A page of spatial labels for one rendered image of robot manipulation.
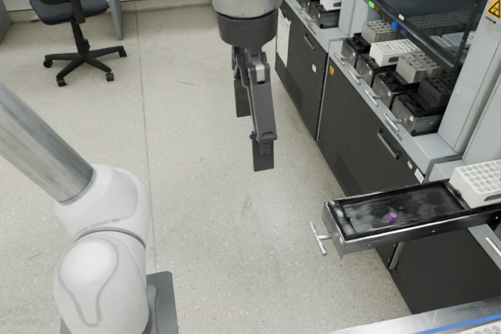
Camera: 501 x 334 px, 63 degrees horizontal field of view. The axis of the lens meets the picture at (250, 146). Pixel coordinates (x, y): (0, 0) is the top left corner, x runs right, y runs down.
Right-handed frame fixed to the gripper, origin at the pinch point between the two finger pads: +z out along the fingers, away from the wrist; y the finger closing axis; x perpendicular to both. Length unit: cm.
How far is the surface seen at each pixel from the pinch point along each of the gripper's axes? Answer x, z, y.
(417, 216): 43, 43, -9
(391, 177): 62, 72, -50
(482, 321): 41, 42, 19
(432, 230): 46, 45, -6
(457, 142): 72, 46, -36
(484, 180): 62, 37, -12
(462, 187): 57, 39, -13
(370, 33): 69, 36, -97
